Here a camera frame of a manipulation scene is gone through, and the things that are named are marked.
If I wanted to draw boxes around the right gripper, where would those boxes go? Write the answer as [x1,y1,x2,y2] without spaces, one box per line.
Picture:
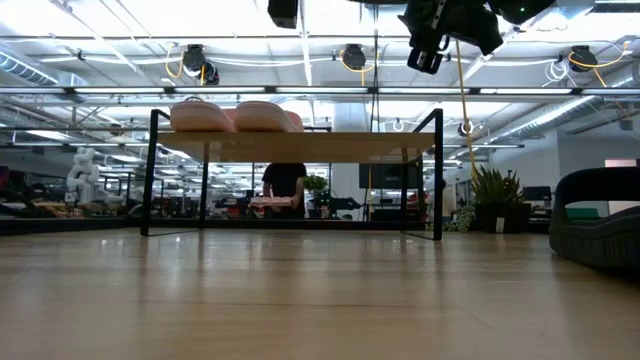
[397,0,505,57]

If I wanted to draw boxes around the pink slide sandal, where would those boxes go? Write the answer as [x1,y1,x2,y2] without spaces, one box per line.
[169,97,237,134]
[233,100,305,134]

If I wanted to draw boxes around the black slide sandal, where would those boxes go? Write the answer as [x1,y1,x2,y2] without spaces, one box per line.
[548,166,640,272]

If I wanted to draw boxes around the black background monitor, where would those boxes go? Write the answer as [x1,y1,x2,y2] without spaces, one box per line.
[358,162,424,190]

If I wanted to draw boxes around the spiky green potted plant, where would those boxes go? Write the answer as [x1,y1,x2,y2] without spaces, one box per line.
[469,165,532,235]

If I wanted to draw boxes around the leafy green background plant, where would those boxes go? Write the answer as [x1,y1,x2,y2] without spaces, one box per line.
[302,173,329,220]

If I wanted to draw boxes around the person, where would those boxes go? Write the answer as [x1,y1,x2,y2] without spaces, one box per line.
[261,162,308,220]

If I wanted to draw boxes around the pink tray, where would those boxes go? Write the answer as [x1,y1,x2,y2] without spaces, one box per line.
[249,195,294,209]

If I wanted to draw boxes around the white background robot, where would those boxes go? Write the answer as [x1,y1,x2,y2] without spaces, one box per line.
[65,146,102,205]

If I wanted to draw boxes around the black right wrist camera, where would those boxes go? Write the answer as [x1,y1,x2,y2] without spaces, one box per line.
[406,46,445,76]

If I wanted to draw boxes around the black ceiling cable reel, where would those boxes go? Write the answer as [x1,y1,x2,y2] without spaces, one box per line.
[341,43,368,71]
[181,43,221,86]
[568,44,599,74]

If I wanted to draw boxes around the yellow hanging cable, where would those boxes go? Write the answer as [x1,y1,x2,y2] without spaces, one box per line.
[453,39,480,182]

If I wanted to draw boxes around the wooden shelf black metal frame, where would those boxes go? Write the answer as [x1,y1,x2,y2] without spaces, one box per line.
[140,108,445,242]

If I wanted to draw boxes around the black aluminium rig frame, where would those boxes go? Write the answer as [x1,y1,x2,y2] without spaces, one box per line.
[0,215,551,237]

